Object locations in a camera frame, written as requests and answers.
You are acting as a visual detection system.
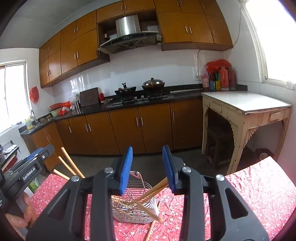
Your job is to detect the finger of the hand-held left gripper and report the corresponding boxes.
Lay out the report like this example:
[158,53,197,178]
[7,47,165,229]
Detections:
[26,145,55,166]

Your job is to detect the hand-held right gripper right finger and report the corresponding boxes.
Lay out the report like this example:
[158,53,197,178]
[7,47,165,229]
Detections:
[162,145,270,241]

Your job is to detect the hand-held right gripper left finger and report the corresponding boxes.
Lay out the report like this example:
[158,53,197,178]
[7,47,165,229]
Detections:
[25,146,134,241]

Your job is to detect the steel wire chopstick holder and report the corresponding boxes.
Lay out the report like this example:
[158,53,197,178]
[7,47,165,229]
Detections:
[111,171,160,225]

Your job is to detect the person's left hand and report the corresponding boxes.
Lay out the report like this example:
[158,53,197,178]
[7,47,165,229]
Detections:
[5,192,38,240]

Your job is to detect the green label bottle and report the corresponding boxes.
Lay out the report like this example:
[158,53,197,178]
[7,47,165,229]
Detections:
[29,177,40,193]

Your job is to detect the white rag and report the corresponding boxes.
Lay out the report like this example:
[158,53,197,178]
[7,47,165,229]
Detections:
[3,145,19,154]

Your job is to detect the brown lower kitchen cabinets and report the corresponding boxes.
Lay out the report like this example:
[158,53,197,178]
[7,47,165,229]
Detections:
[22,98,204,172]

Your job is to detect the brown kitchen cabinets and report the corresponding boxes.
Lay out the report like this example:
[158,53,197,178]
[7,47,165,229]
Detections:
[22,98,204,172]
[39,0,233,88]

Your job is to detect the dark wooden stool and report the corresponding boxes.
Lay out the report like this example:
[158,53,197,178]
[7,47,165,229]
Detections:
[206,125,234,169]

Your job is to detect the white framed window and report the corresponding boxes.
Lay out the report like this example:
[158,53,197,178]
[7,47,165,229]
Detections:
[242,0,296,87]
[0,61,31,135]

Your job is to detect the dark wooden cutting board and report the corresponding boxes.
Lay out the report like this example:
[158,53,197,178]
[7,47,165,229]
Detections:
[80,87,100,107]

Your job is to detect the black gas stove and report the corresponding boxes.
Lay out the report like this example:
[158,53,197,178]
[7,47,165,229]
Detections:
[113,91,169,103]

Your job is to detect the black kitchen countertop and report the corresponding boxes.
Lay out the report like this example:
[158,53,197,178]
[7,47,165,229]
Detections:
[20,85,248,136]

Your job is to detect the black wok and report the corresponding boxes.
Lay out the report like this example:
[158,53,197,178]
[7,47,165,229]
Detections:
[114,82,137,95]

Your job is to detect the dark lidded pan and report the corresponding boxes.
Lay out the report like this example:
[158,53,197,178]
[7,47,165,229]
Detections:
[142,77,166,91]

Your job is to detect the red floral tablecloth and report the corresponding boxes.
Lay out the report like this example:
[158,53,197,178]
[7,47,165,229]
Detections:
[29,156,296,241]

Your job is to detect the pink packet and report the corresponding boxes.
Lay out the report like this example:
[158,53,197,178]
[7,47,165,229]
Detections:
[201,74,210,90]

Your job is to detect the round brown object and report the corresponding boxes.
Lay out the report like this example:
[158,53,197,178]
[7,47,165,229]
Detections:
[253,148,274,161]

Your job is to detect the cream wooden side table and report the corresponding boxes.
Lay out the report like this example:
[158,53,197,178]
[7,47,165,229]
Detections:
[201,91,292,176]

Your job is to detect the large red bottle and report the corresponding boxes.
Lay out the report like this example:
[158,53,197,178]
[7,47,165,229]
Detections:
[219,66,230,91]

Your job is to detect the dark brown bottle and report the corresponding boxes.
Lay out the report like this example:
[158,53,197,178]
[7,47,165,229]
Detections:
[228,67,237,91]

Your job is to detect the large red plastic bag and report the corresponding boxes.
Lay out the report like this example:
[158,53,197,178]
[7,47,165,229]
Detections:
[206,59,232,72]

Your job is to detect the brown upper kitchen cabinets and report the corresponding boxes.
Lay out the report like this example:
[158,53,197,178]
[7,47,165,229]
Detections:
[39,0,233,88]

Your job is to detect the steel range hood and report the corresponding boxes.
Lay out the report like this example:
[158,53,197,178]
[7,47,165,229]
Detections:
[97,14,162,54]

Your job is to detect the thin wall cable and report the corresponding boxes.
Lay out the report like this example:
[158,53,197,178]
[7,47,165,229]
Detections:
[231,5,244,49]

